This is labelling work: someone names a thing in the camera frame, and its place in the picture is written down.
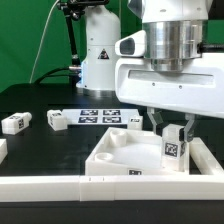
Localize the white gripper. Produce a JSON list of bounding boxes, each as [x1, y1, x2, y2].
[[115, 30, 224, 142]]

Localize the white square tabletop part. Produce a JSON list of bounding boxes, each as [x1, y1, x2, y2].
[[85, 127, 189, 176]]

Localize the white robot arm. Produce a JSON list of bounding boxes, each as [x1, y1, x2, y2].
[[82, 0, 224, 141]]

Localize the white marker sheet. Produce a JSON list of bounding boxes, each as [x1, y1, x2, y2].
[[62, 109, 139, 125]]

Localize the white U-shaped obstacle fence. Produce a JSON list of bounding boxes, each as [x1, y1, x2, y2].
[[0, 136, 224, 202]]

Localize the black cables at base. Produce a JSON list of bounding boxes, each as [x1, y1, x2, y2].
[[33, 66, 83, 85]]

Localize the black camera stand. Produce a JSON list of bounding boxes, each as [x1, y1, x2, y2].
[[57, 0, 110, 66]]

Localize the white cable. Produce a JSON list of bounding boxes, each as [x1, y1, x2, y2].
[[29, 0, 61, 84]]

